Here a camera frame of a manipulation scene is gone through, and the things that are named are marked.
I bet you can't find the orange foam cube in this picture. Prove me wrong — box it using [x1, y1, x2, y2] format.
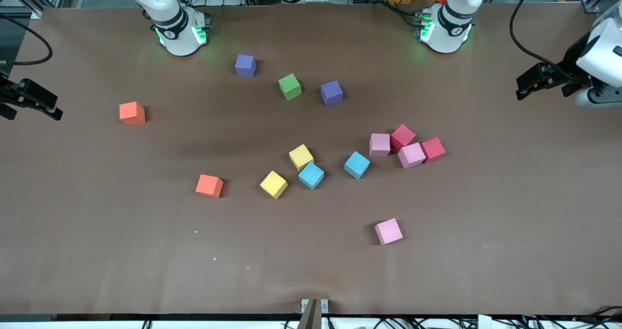
[119, 102, 146, 126]
[195, 174, 225, 198]

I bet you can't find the purple foam cube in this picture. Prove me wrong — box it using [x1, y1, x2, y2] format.
[235, 54, 257, 78]
[320, 80, 344, 107]

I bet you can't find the green foam cube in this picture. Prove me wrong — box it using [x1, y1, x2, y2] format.
[278, 73, 302, 102]

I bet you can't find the red foam cube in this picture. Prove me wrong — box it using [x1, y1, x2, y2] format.
[420, 137, 447, 163]
[390, 124, 417, 151]

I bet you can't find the paper table cover sheet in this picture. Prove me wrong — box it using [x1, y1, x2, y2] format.
[0, 2, 622, 316]

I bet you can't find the dented pink foam cube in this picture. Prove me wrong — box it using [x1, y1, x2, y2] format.
[397, 142, 427, 169]

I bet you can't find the blue foam cube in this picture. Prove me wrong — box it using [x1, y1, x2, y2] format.
[344, 151, 371, 180]
[298, 162, 325, 190]

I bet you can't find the yellow foam cube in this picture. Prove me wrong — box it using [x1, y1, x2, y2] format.
[259, 170, 289, 200]
[289, 144, 315, 172]

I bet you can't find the black cable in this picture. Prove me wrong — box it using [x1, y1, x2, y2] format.
[509, 0, 584, 84]
[0, 13, 53, 66]

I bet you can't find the metal mount bracket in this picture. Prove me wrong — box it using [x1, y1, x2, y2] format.
[300, 298, 329, 329]

